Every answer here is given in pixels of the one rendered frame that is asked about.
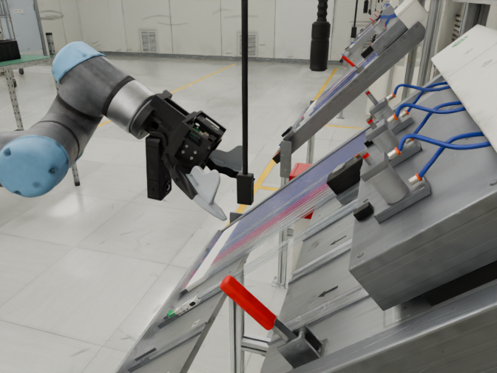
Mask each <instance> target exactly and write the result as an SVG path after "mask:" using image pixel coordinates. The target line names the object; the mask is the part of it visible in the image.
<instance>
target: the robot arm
mask: <svg viewBox="0 0 497 373"><path fill-rule="evenodd" d="M52 74H53V77H54V78H55V79H56V80H57V81H58V83H59V84H60V85H61V87H60V89H59V91H58V94H57V96H56V97H55V99H54V101H53V103H52V105H51V107H50V108H49V110H48V112H47V114H46V115H45V116H44V117H43V118H42V119H41V120H40V121H38V122H37V123H36V124H34V125H32V126H31V128H29V129H28V130H21V131H1V132H0V187H4V188H5V189H7V190H8V191H10V192H11V193H15V194H17V195H20V196H22V197H26V198H34V197H38V196H42V195H45V194H47V193H48V192H49V191H51V190H52V189H53V188H54V187H55V186H56V185H58V184H59V183H60V182H61V181H62V180H63V179H64V177H65V176H66V174H67V172H68V169H69V168H71V167H73V166H74V165H75V163H76V161H77V160H78V159H79V158H80V157H81V156H82V155H83V153H84V149H85V147H86V145H87V144H88V142H89V140H90V139H91V137H92V135H93V133H94V132H95V130H96V129H97V127H98V125H99V124H100V122H101V120H102V118H103V117H104V116H106V117H107V118H108V119H109V120H110V121H111V122H113V123H114V124H116V125H117V126H119V127H120V128H121V129H122V130H124V131H125V132H127V133H131V134H132V135H133V136H135V137H136V138H137V139H138V140H140V139H142V138H144V137H145V144H146V180H147V198H150V199H153V200H157V201H162V200H163V199H164V198H165V197H166V196H167V195H168V194H169V193H170V192H171V191H172V180H173V181H174V182H175V184H176V185H177V186H178V187H179V188H180V189H181V190H182V191H183V192H184V193H185V194H186V195H187V196H188V197H189V198H190V199H191V200H193V201H194V202H195V203H196V204H197V205H198V206H200V207H201V208H203V209H204V210H206V211H207V212H208V213H210V214H211V215H213V216H215V217H216V218H218V219H220V220H222V221H226V220H227V217H226V215H225V214H224V212H223V210H222V209H221V208H220V207H219V206H218V205H217V204H216V203H215V201H214V198H215V196H216V193H217V190H218V187H219V185H220V173H222V174H224V175H227V176H229V177H230V178H236V179H237V174H238V173H239V172H242V171H243V168H242V166H243V145H237V146H236V147H234V148H233V149H231V150H229V151H224V150H221V149H217V147H218V146H219V144H220V142H221V141H222V139H221V138H222V137H223V135H224V133H225V131H226V128H225V127H223V126H222V125H220V124H219V123H217V122H216V121H215V120H214V119H213V118H211V117H210V116H208V115H207V114H205V112H203V111H202V110H200V111H198V112H195V111H194V112H192V113H189V112H187V111H186V110H185V109H184V108H182V107H181V106H180V105H178V104H177V103H175V102H174V101H173V100H172V99H171V98H172V96H173V94H171V93H170V92H169V91H168V90H164V91H163V92H162V93H157V94H154V93H153V92H152V91H150V90H149V89H147V88H146V87H145V86H144V85H142V84H141V83H140V82H138V81H136V80H135V79H134V78H133V77H132V76H130V75H129V74H128V73H126V72H125V71H123V70H122V69H121V68H120V67H118V66H117V65H116V64H114V63H113V62H111V61H110V60H109V59H108V58H107V57H106V56H105V55H104V54H102V53H99V52H98V51H97V50H95V49H93V48H92V47H91V46H89V45H88V44H86V43H84V42H82V41H74V42H72V43H69V44H68V45H66V46H65V47H63V48H62V49H61V50H60V51H59V52H58V54H57V55H56V57H55V58H54V60H53V68H52ZM195 117H196V118H195ZM194 118H195V119H194ZM206 118H208V119H209V120H210V121H212V122H213V123H214V124H216V125H217V126H219V129H218V128H217V127H216V126H215V125H213V124H212V123H211V122H209V121H208V120H206ZM148 134H149V135H148ZM147 135H148V136H147ZM146 136H147V137H146ZM205 167H208V168H209V169H210V170H211V171H210V172H208V173H205V172H204V171H203V170H204V169H205Z"/></svg>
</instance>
